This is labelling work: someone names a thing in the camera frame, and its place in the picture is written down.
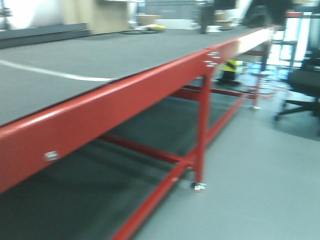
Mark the yellow item on conveyor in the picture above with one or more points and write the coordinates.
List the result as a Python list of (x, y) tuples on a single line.
[(156, 27)]

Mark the dark grey conveyor belt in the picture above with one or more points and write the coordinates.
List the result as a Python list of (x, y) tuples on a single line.
[(35, 77)]

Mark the yellow black object on floor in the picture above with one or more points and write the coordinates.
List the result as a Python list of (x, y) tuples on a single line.
[(229, 74)]

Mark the black office chair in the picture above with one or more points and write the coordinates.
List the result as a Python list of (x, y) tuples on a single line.
[(305, 80)]

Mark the red conveyor frame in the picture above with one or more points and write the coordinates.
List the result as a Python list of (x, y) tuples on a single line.
[(63, 176)]

